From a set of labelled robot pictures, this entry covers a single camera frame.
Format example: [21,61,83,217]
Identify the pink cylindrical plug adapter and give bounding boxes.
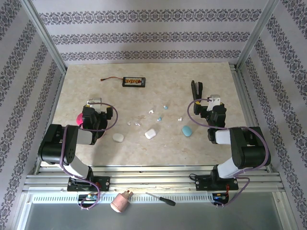
[110,189,134,214]

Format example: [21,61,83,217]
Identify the white slotted cable duct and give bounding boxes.
[31,193,276,205]

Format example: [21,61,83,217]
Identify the white square earbud case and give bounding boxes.
[144,128,157,140]

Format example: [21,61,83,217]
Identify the black charging board orange connectors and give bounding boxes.
[122,76,147,88]

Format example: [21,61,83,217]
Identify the small circuit board adapter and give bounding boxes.
[78,193,99,202]
[213,193,229,202]

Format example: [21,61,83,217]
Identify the aluminium side rail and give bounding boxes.
[229,63,274,169]
[33,69,67,170]

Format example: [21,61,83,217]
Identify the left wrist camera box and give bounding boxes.
[86,97,103,113]

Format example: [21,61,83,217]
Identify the aluminium frame post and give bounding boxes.
[236,0,283,70]
[21,0,67,72]

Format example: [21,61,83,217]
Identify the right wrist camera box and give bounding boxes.
[207,94,222,111]

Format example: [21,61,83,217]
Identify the black handled screwdriver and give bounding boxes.
[145,192,177,207]

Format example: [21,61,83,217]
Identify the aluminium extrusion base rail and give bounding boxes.
[23,165,285,193]

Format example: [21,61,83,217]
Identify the light blue oval earbud case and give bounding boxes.
[181,125,193,138]

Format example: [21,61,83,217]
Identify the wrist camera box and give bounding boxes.
[86,97,103,113]
[207,94,222,111]

